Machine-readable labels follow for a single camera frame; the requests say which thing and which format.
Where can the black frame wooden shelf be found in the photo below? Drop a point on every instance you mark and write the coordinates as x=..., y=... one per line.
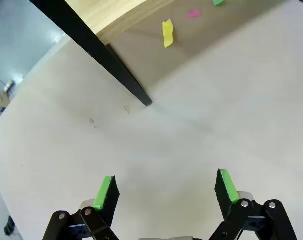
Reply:
x=91, y=40

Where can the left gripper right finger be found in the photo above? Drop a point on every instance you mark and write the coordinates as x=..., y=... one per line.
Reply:
x=225, y=197

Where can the small black floor object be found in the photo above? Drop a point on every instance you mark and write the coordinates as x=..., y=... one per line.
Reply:
x=9, y=225

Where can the yellow paper scrap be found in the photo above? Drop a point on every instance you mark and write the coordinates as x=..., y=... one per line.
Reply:
x=168, y=33

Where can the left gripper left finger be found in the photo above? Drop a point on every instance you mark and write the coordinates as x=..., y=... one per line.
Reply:
x=109, y=200

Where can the pink paper scrap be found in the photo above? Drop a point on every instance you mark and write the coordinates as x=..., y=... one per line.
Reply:
x=194, y=13

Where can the green paper scrap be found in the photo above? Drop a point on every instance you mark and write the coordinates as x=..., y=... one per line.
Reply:
x=219, y=2

